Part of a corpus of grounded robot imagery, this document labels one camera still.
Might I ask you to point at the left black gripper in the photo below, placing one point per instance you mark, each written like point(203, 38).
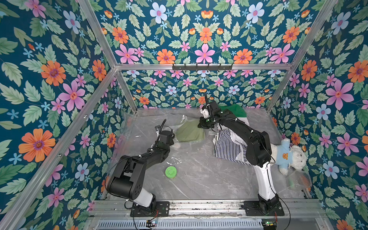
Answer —
point(170, 141)

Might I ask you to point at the bag of clothes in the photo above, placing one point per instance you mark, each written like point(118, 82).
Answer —
point(142, 134)

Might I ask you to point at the clear plastic mesh cup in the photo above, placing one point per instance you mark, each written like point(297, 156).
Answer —
point(298, 180)

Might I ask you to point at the green round lid container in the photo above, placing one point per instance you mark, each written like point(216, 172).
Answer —
point(171, 172)

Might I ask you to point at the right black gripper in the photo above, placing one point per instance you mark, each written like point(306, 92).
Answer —
point(205, 122)

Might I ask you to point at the green tank top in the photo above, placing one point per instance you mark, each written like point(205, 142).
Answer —
point(236, 109)

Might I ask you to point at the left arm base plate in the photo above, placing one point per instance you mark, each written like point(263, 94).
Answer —
point(156, 209)

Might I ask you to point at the aluminium front rail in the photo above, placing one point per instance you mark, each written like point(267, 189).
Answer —
point(293, 208)

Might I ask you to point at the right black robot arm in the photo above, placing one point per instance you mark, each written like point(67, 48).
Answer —
point(258, 152)

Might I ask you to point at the blue white striped garment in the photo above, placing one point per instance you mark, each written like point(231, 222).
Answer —
point(228, 146)

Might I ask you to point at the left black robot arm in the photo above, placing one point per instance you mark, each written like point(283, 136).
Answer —
point(127, 178)

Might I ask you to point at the white teddy bear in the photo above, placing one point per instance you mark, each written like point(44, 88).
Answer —
point(287, 156)

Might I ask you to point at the olive green garment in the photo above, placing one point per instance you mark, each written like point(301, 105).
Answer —
point(189, 132)

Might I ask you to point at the black hook rail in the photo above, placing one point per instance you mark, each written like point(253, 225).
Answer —
point(202, 67)

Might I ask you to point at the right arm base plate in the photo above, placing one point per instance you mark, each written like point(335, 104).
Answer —
point(261, 208)

